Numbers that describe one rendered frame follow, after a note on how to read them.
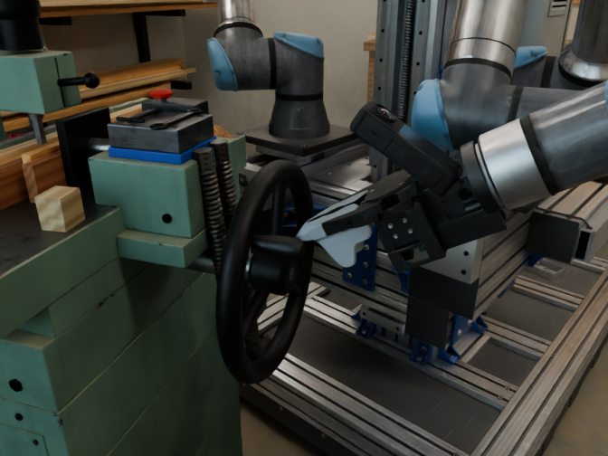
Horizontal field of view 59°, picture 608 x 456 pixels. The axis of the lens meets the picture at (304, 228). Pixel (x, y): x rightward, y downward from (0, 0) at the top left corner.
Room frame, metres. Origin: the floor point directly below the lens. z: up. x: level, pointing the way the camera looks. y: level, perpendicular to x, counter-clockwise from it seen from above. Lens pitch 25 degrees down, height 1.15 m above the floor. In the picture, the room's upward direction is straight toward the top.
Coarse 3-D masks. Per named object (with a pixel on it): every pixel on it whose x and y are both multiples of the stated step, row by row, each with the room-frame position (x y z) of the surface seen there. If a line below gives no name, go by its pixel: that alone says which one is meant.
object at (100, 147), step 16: (96, 112) 0.72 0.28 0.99; (64, 128) 0.66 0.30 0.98; (80, 128) 0.68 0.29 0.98; (96, 128) 0.71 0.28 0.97; (64, 144) 0.66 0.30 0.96; (80, 144) 0.68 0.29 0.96; (96, 144) 0.69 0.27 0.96; (64, 160) 0.66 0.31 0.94; (80, 160) 0.67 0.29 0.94; (80, 176) 0.67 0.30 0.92
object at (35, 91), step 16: (0, 64) 0.69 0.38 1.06; (16, 64) 0.68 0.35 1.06; (32, 64) 0.67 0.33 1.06; (48, 64) 0.69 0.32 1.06; (64, 64) 0.72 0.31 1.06; (0, 80) 0.69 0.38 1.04; (16, 80) 0.68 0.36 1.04; (32, 80) 0.67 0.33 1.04; (48, 80) 0.68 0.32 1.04; (0, 96) 0.69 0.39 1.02; (16, 96) 0.68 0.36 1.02; (32, 96) 0.67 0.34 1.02; (48, 96) 0.68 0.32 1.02; (64, 96) 0.71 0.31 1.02; (80, 96) 0.73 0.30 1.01; (32, 112) 0.68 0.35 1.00; (48, 112) 0.68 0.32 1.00
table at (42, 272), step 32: (0, 224) 0.55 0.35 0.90; (32, 224) 0.55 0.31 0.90; (96, 224) 0.56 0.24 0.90; (0, 256) 0.48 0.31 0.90; (32, 256) 0.48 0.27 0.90; (64, 256) 0.51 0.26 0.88; (96, 256) 0.55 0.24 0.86; (128, 256) 0.58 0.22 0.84; (160, 256) 0.57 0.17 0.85; (192, 256) 0.57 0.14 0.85; (0, 288) 0.43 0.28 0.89; (32, 288) 0.46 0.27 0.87; (64, 288) 0.50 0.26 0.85; (0, 320) 0.42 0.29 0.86
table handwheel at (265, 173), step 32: (288, 160) 0.65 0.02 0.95; (256, 192) 0.55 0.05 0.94; (256, 224) 0.53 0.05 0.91; (224, 256) 0.50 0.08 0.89; (256, 256) 0.60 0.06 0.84; (224, 288) 0.48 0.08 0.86; (256, 288) 0.59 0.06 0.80; (288, 288) 0.59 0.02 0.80; (224, 320) 0.47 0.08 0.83; (288, 320) 0.65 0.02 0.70; (224, 352) 0.47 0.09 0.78
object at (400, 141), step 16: (368, 112) 0.49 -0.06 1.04; (384, 112) 0.50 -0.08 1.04; (352, 128) 0.50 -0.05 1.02; (368, 128) 0.49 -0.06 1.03; (384, 128) 0.49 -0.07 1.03; (400, 128) 0.50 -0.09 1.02; (368, 144) 0.50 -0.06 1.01; (384, 144) 0.49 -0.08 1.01; (400, 144) 0.48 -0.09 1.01; (416, 144) 0.49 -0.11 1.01; (432, 144) 0.51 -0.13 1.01; (400, 160) 0.48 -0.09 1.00; (416, 160) 0.48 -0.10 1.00; (432, 160) 0.47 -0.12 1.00; (448, 160) 0.50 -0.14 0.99; (416, 176) 0.48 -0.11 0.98; (432, 176) 0.47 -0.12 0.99; (448, 176) 0.47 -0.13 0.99
